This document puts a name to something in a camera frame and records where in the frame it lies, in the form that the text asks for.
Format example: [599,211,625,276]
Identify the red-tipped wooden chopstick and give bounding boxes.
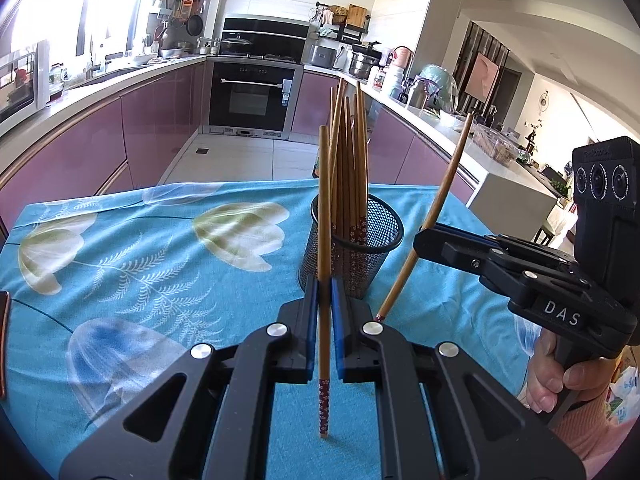
[316,126,332,440]
[375,113,475,323]

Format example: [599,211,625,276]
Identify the blue floral tablecloth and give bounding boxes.
[0,180,533,480]

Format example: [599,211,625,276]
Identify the bunch of wooden chopsticks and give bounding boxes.
[327,77,372,261]

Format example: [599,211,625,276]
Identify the white microwave oven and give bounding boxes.
[0,39,52,126]

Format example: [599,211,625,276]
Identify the person's right forearm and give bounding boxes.
[547,392,640,480]

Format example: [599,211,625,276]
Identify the black wok with lid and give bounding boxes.
[220,34,254,57]

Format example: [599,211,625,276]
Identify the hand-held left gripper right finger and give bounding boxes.
[331,276,586,480]

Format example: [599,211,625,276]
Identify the white plastic bag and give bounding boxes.
[607,364,640,428]

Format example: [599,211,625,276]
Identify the steel steamer pot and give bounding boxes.
[348,45,382,79]

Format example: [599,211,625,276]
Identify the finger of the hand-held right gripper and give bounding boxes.
[431,225,589,282]
[413,229,592,304]

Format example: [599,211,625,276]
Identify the pink wall painting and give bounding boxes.
[464,52,504,109]

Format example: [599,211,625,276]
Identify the person's right hand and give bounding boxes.
[526,331,616,415]

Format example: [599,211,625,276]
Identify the kitchen window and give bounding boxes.
[0,0,153,61]

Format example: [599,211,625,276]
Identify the white kitchen countertop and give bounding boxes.
[0,55,208,136]
[304,62,561,211]

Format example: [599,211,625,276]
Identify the white bottle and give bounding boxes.
[387,67,407,101]

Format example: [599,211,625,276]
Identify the steel flask with purple lid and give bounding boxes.
[407,76,432,110]

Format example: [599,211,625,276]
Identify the black range hood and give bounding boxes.
[220,13,309,59]

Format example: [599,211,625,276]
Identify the black wall rack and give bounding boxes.
[309,6,372,45]

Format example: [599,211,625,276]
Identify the pink lower kitchen cabinets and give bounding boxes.
[291,71,476,206]
[0,62,207,231]

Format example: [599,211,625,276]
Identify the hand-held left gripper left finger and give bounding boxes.
[60,274,321,480]

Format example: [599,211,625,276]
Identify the white bowl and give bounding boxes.
[436,110,468,130]

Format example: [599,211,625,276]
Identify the black mesh utensil holder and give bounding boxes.
[298,192,405,301]

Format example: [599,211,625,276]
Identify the pale green bag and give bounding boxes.
[417,63,459,113]

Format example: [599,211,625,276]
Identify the clear plastic food container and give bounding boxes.
[471,122,522,164]

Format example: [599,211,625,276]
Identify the black built-in oven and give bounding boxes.
[201,57,305,142]

